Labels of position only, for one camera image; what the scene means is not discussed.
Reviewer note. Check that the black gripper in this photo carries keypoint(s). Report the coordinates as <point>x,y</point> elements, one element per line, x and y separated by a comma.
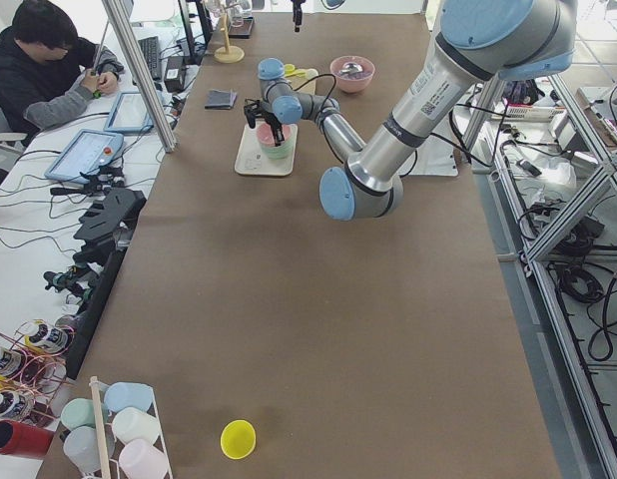
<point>263,113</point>
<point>297,7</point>

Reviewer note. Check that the small pink bowl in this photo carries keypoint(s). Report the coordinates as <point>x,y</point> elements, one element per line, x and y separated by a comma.
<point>266,137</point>

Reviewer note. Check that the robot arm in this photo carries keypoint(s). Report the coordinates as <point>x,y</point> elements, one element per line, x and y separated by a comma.
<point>477,40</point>

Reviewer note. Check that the large pink bowl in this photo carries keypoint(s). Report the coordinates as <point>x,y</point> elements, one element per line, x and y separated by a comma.
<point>352,85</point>

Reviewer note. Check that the stacked green bowls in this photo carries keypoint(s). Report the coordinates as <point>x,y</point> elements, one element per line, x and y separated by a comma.
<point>274,152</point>

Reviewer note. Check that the cream rabbit tray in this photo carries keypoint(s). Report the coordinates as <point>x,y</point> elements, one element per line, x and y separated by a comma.
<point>251,161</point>

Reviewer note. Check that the grey folded cloth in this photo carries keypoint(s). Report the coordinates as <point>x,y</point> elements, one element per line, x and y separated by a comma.
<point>220,99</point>

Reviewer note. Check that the wooden cutting board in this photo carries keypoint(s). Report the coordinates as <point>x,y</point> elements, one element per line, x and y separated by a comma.
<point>303,84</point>

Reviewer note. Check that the lemon half slice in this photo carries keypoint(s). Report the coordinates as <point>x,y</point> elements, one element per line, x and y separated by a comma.
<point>289,69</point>

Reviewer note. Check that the wooden cup tree stand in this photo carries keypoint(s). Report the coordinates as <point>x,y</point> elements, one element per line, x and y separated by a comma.
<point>228,53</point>

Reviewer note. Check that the metal ice scoop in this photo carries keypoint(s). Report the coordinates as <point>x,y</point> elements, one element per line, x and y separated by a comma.
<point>351,70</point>

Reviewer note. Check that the blue teach pendant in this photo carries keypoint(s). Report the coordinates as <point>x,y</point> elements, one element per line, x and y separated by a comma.
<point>129,115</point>
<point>84,156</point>

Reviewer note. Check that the person in black hoodie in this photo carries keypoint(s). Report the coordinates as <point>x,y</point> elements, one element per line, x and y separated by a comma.
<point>48,73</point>

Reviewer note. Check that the yellow plastic cup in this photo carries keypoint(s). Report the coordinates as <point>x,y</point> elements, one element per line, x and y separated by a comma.
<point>238,439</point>

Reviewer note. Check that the white cup rack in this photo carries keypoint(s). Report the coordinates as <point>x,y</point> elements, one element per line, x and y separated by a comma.
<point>116,432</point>

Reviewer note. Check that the red can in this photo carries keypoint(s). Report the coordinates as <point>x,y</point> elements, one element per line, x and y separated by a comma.
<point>24,440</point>

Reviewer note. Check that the aluminium frame post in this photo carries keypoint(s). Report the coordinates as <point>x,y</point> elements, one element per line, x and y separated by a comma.
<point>118,19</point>

